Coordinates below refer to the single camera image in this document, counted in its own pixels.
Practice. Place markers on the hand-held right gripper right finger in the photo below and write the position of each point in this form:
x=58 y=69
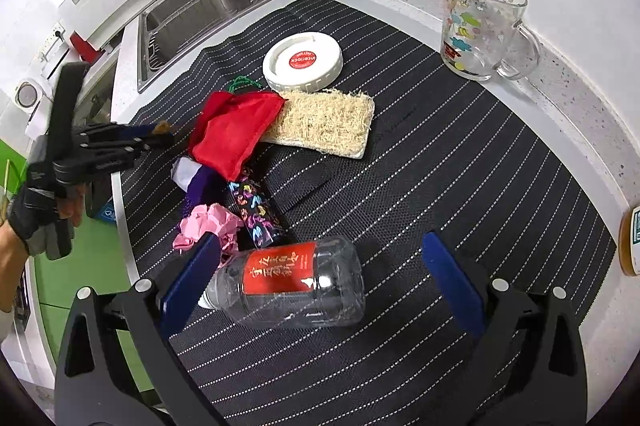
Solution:
x=452 y=286

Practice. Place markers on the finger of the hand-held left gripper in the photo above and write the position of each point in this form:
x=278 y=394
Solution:
x=115 y=131
x=125 y=148

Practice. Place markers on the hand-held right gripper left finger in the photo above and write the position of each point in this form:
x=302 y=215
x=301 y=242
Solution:
x=192 y=281

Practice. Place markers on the purple and white cloth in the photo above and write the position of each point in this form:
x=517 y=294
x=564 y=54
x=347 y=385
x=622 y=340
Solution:
x=205 y=186

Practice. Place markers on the black pouch with colourful print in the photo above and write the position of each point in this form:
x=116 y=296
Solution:
x=255 y=216

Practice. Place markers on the red wrapper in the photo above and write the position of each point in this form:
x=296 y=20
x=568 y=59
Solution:
x=230 y=130

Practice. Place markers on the clear plastic bottle red label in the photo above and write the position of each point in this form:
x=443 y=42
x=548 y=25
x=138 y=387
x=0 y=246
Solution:
x=300 y=301

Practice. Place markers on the white lid with red label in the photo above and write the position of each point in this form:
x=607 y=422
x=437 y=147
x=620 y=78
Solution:
x=280 y=65

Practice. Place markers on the person's left forearm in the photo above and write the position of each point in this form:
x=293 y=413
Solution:
x=10 y=261

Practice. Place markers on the black and blue trash bin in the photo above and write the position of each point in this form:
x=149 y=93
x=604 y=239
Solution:
x=107 y=212

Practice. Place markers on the person's left hand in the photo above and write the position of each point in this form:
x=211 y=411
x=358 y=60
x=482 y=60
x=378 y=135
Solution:
x=35 y=216

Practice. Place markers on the red box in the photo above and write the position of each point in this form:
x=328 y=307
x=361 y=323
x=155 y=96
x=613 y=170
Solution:
x=82 y=45

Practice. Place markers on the pink crumpled paper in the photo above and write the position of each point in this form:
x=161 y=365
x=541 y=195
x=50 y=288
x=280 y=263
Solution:
x=210 y=221

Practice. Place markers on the black striped mat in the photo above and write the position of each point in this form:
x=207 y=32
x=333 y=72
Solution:
x=425 y=155

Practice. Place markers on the green cabinet under counter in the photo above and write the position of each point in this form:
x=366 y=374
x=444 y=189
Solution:
x=55 y=271

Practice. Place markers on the steel sink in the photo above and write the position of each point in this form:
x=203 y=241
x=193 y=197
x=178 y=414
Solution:
x=200 y=15

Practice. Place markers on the amber jar with label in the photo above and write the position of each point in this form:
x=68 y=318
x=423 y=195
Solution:
x=631 y=241

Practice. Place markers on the beige loofah sponge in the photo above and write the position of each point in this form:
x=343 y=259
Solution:
x=330 y=120

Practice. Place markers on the printed glass mug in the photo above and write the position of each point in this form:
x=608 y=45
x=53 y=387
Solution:
x=470 y=30

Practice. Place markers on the white wall socket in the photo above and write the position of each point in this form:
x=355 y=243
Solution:
x=50 y=50

